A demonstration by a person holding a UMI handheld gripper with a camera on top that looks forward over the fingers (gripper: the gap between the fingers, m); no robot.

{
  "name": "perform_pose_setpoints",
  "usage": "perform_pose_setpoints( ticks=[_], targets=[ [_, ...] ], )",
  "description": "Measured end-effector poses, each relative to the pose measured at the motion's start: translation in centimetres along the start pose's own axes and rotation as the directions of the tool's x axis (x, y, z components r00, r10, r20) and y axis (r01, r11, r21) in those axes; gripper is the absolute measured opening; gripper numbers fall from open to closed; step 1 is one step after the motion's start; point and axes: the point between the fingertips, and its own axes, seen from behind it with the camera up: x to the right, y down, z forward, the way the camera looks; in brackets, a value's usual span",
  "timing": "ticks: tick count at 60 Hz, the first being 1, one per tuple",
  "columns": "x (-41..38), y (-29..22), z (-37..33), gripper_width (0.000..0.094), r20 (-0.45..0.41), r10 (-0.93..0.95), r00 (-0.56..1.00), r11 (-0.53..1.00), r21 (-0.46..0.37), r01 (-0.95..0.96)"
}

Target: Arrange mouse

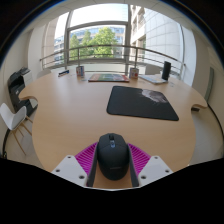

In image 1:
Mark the red-edged magazine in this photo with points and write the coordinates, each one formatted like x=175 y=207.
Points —
x=108 y=78

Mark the printed drink can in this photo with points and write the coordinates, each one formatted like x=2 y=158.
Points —
x=80 y=71

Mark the metal balcony railing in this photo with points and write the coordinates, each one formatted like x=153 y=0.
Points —
x=100 y=46

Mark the small blue stapler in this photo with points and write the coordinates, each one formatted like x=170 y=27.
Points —
x=63 y=73

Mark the open light booklet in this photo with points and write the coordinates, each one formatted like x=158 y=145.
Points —
x=151 y=79

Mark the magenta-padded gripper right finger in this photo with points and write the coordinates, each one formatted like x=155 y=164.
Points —
x=153 y=168

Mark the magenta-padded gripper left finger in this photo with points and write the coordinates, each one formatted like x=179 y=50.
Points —
x=69 y=168

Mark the white chair with wooden legs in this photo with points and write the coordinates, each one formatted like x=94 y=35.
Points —
x=11 y=118

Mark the black office printer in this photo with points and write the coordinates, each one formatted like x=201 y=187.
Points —
x=18 y=88

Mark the black printed mouse pad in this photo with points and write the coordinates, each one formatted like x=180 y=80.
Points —
x=136 y=103

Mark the black computer mouse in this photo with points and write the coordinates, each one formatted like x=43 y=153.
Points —
x=113 y=158

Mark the black cylindrical speaker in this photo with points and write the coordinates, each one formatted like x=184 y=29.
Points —
x=166 y=70

